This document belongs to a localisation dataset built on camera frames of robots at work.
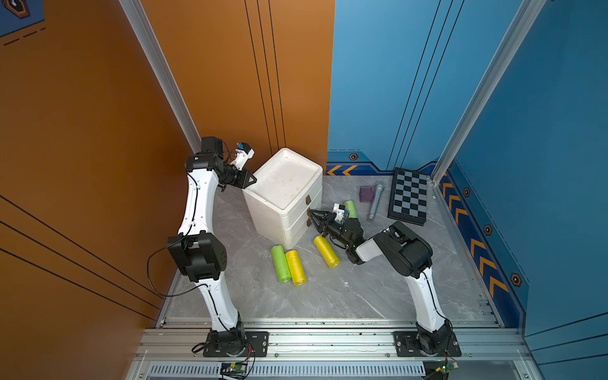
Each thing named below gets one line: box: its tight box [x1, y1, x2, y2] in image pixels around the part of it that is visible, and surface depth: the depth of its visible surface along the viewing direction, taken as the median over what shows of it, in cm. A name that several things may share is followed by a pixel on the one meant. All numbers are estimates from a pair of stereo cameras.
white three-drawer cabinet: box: [243, 148, 323, 250], surface depth 87 cm
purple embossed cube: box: [359, 185, 375, 203], surface depth 111 cm
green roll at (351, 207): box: [344, 200, 358, 219], surface depth 107 cm
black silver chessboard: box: [387, 167, 429, 227], surface depth 111 cm
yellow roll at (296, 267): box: [285, 250, 308, 287], surface depth 89 cm
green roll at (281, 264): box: [270, 244, 293, 283], surface depth 90 cm
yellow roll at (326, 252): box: [313, 235, 341, 269], surface depth 93 cm
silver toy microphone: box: [367, 182, 385, 222], surface depth 111 cm
